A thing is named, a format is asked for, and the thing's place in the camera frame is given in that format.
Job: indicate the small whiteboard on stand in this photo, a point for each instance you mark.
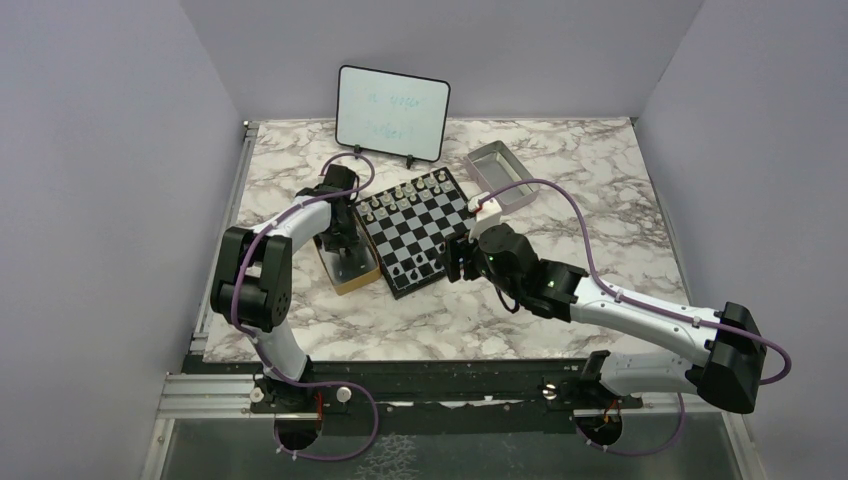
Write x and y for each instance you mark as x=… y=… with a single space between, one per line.
x=391 y=113

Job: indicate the gold metal tin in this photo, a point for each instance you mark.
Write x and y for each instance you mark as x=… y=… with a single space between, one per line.
x=350 y=262

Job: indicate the row of white chess pieces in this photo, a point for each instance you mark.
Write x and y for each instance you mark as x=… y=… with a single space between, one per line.
x=430 y=197

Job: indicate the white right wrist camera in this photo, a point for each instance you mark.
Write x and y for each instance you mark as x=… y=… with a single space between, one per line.
x=487 y=213

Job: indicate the black white chessboard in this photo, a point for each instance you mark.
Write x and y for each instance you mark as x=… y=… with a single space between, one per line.
x=396 y=242

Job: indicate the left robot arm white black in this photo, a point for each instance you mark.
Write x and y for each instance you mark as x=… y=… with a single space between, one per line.
x=252 y=281

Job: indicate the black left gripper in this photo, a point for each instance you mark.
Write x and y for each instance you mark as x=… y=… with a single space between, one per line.
x=350 y=238

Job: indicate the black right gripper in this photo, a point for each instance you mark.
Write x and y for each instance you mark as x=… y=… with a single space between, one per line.
x=457 y=247

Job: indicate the silver pink metal tin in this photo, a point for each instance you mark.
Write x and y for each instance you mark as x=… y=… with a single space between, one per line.
x=493 y=166

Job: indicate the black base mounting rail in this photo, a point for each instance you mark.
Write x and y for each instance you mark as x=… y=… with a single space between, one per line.
x=425 y=397

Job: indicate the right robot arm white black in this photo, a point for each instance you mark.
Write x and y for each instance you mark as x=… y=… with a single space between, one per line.
x=715 y=354

